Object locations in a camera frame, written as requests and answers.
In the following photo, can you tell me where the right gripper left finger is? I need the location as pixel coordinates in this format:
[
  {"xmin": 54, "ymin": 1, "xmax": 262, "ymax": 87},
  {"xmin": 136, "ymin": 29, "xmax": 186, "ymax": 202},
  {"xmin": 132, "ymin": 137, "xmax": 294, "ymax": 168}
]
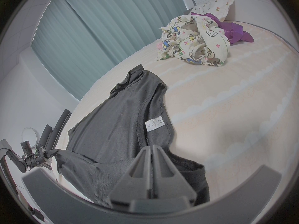
[{"xmin": 109, "ymin": 146, "xmax": 152, "ymax": 209}]

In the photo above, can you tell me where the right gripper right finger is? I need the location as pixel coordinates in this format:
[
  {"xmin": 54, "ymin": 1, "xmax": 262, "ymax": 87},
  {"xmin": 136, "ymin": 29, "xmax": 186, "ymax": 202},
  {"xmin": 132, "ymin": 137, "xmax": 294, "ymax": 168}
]
[{"xmin": 152, "ymin": 145, "xmax": 197, "ymax": 208}]

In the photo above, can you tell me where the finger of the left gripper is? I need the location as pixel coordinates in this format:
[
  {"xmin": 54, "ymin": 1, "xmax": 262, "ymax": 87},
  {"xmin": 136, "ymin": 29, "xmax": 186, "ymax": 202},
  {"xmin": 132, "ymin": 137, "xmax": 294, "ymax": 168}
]
[{"xmin": 46, "ymin": 149, "xmax": 60, "ymax": 159}]

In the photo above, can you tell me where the black T-shirt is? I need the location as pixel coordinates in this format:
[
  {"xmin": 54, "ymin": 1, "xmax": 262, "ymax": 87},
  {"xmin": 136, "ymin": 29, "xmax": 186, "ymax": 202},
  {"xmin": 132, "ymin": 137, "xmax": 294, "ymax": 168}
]
[{"xmin": 56, "ymin": 64, "xmax": 211, "ymax": 208}]

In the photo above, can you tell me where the bed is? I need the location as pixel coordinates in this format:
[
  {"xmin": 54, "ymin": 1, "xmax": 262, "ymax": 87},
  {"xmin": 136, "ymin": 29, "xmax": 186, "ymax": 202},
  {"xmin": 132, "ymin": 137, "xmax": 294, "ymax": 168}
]
[{"xmin": 50, "ymin": 0, "xmax": 299, "ymax": 208}]

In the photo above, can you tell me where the white trash bin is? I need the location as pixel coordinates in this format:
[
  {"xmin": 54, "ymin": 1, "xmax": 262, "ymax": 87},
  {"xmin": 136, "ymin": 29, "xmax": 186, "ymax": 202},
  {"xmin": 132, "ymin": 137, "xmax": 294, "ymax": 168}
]
[{"xmin": 22, "ymin": 127, "xmax": 38, "ymax": 147}]

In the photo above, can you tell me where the dark grey chair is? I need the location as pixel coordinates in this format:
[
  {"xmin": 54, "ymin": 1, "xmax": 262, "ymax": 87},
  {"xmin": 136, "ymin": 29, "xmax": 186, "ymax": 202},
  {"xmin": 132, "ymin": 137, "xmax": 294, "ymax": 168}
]
[{"xmin": 38, "ymin": 109, "xmax": 72, "ymax": 150}]

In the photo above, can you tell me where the blue-green curtain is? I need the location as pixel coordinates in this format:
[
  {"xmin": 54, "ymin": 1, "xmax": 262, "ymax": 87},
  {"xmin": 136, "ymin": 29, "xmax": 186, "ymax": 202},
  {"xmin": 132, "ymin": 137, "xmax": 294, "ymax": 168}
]
[{"xmin": 30, "ymin": 0, "xmax": 187, "ymax": 101}]

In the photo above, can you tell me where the white printed pyjama top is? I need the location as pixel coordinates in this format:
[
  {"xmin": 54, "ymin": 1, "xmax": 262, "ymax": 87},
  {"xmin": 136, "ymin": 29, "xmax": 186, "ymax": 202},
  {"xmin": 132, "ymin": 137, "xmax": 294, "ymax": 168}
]
[{"xmin": 155, "ymin": 14, "xmax": 231, "ymax": 68}]

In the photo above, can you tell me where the purple garment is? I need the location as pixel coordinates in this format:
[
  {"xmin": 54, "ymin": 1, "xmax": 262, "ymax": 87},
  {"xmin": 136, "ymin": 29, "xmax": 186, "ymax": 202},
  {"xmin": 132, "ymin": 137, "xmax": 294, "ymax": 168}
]
[{"xmin": 191, "ymin": 12, "xmax": 254, "ymax": 44}]

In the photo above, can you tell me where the white printed pillow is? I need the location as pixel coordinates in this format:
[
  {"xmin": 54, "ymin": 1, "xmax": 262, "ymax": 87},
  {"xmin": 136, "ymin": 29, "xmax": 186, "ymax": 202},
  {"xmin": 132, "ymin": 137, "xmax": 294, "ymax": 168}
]
[{"xmin": 191, "ymin": 0, "xmax": 235, "ymax": 22}]

